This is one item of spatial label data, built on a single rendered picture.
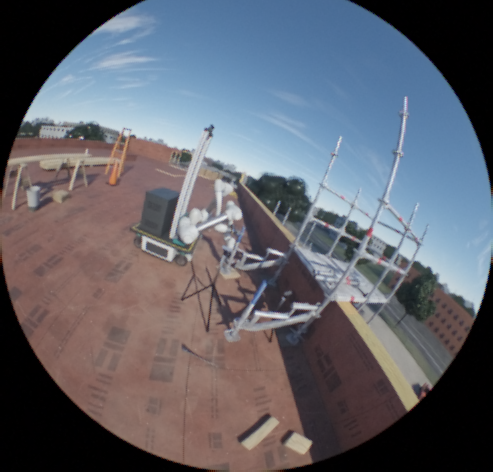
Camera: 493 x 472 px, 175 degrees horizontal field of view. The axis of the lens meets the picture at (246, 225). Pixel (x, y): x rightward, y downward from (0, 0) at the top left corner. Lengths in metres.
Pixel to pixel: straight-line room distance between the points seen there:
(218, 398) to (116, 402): 0.74
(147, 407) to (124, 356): 0.43
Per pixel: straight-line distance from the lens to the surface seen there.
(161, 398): 1.40
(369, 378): 1.58
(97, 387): 1.47
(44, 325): 1.81
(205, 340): 1.62
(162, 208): 2.04
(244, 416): 1.50
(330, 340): 1.77
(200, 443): 1.42
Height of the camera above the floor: 1.39
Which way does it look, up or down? 16 degrees down
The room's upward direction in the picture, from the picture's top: 23 degrees clockwise
